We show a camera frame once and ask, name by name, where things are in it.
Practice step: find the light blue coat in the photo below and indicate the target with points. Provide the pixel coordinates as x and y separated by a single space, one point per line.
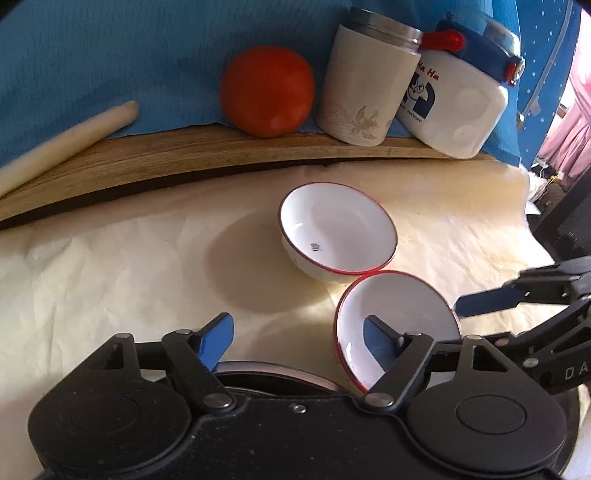
115 55

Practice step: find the wooden shelf board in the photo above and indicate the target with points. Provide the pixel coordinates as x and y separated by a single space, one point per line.
184 152

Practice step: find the red tomato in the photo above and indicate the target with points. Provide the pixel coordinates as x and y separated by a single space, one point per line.
268 90

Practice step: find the white thermos cup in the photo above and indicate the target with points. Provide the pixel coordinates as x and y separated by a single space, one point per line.
364 87

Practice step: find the white bottle with blue lid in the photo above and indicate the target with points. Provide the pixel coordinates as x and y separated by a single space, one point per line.
466 110

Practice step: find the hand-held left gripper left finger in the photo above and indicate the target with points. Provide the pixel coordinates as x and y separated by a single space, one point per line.
217 339

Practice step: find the white rolling pin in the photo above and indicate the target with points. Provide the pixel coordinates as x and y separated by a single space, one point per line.
60 147

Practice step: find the blue polka dot cover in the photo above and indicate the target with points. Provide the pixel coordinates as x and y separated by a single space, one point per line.
545 60

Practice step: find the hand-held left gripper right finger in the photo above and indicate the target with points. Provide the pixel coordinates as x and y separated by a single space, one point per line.
376 339

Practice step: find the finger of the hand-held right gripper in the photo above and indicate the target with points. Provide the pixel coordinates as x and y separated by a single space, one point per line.
545 332
485 302

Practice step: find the large steel plate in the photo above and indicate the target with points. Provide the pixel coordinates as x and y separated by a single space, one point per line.
277 367

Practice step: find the white bowl with red rim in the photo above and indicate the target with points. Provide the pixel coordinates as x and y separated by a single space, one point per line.
341 226
415 309

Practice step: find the pink curtain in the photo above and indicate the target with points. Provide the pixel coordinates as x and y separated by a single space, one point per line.
568 115

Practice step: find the black object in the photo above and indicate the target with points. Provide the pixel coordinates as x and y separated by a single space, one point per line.
568 221

